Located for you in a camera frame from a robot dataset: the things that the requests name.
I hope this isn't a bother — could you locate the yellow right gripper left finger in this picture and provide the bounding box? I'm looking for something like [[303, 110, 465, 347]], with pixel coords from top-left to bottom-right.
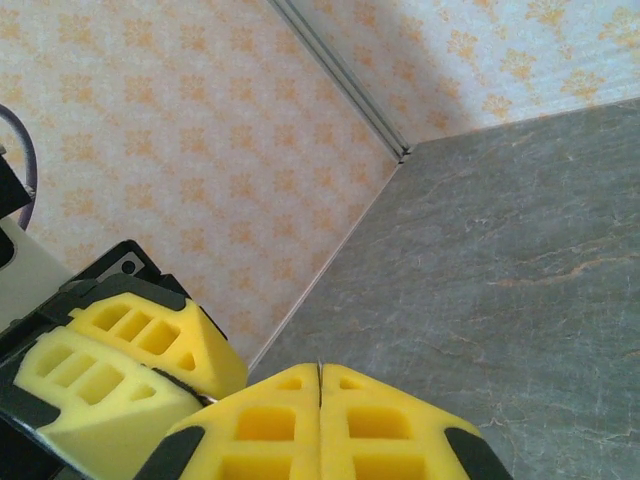
[[133, 362, 322, 480]]

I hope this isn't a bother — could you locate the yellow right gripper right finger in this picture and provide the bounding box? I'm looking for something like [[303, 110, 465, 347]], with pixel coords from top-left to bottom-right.
[[319, 362, 515, 480]]

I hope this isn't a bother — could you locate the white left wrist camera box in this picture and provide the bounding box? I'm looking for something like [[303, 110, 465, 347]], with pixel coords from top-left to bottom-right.
[[0, 147, 76, 344]]

